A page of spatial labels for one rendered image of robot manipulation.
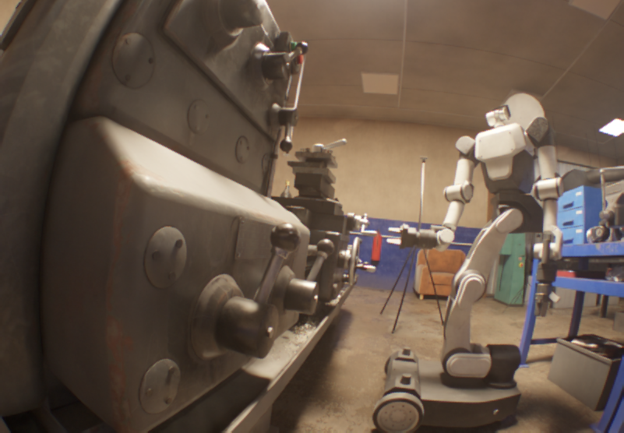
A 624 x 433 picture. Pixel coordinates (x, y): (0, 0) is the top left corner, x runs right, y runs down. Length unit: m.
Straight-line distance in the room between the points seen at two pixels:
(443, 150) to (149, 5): 5.79
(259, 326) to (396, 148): 5.63
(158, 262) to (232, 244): 0.12
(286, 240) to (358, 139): 5.63
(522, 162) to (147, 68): 1.32
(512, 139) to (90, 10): 1.37
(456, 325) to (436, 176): 4.66
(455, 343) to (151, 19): 1.40
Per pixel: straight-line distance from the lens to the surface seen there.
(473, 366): 1.34
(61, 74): 0.32
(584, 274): 1.96
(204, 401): 0.61
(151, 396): 0.27
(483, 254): 1.29
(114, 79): 0.35
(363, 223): 1.32
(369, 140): 5.87
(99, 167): 0.25
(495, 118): 1.50
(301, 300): 0.48
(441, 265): 5.17
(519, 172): 1.34
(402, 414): 1.22
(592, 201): 2.15
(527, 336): 2.24
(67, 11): 0.34
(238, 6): 0.48
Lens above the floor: 0.75
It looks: 8 degrees up
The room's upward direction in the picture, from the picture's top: 8 degrees clockwise
